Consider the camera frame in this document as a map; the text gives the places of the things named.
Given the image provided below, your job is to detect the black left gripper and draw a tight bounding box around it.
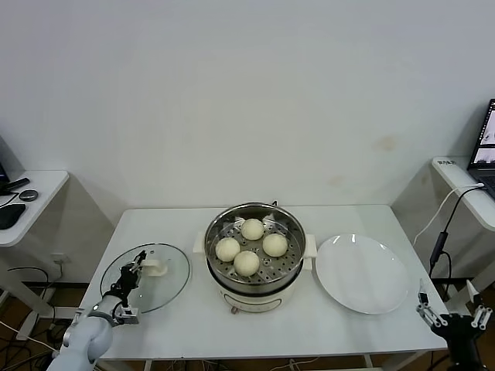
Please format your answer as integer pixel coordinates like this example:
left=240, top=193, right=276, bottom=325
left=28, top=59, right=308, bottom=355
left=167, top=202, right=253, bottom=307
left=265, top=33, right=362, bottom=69
left=111, top=250, right=149, bottom=299

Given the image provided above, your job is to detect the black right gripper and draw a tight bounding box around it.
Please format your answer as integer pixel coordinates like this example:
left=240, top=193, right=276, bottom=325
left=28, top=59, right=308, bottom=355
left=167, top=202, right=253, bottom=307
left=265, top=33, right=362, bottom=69
left=415, top=277, right=495, bottom=371

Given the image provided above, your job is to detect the glass lid with cream handle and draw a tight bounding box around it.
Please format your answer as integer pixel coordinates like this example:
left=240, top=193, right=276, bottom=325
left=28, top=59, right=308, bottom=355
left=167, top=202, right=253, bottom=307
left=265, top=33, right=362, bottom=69
left=99, top=242, right=192, bottom=315

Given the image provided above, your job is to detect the white steamed baozi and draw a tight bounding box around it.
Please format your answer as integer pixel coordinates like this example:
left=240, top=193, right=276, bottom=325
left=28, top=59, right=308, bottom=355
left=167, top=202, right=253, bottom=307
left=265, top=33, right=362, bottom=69
left=262, top=233, right=289, bottom=258
left=233, top=250, right=261, bottom=277
left=215, top=237, right=241, bottom=262
left=241, top=218, right=266, bottom=241

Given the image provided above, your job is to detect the stainless steel steamer basket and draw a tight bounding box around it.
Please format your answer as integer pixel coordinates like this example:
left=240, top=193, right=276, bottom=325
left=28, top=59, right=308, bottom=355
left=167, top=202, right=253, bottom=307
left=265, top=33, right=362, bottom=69
left=204, top=203, right=307, bottom=284

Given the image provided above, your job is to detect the white round plate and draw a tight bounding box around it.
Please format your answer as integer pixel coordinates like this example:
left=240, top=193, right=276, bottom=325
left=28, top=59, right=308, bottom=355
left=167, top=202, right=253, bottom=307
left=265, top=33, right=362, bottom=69
left=316, top=233, right=410, bottom=315

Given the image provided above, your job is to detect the white side desk with monitor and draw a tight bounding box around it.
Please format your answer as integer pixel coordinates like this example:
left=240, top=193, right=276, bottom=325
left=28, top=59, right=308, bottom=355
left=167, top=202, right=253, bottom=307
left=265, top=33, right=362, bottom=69
left=0, top=169, right=71, bottom=340

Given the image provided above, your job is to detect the cream electric cooker base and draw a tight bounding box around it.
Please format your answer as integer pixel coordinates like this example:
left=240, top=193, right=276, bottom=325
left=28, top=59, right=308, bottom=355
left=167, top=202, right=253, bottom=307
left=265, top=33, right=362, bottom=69
left=193, top=199, right=319, bottom=315

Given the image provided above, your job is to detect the black computer mouse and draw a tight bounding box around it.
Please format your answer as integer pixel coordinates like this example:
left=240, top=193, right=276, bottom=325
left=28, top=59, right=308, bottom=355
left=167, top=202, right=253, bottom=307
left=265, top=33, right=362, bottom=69
left=0, top=203, right=27, bottom=230

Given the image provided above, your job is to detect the black remote control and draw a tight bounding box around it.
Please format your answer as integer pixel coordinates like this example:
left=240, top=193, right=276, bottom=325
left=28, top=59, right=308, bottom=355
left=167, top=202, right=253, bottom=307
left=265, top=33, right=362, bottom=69
left=5, top=176, right=31, bottom=191

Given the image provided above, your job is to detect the black open laptop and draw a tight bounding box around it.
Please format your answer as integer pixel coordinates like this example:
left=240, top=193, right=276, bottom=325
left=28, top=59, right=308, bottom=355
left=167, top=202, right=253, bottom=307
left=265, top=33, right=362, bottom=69
left=466, top=98, right=495, bottom=186

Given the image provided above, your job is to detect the black computer monitor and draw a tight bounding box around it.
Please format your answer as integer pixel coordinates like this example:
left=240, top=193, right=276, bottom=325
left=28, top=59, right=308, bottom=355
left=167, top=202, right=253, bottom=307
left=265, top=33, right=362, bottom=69
left=0, top=133, right=12, bottom=196

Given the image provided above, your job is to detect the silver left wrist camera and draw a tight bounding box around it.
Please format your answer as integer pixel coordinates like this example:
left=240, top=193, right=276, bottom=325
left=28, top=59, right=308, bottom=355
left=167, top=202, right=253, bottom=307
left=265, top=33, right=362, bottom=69
left=114, top=305, right=140, bottom=325

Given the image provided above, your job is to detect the white charging cable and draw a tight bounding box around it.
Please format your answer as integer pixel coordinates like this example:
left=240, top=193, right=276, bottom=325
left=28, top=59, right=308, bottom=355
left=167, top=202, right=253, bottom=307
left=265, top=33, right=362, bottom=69
left=412, top=182, right=485, bottom=247

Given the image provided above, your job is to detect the black floor cable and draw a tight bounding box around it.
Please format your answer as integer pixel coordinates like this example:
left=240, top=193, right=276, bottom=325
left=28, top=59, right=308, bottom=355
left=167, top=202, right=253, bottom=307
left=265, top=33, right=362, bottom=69
left=7, top=265, right=53, bottom=289

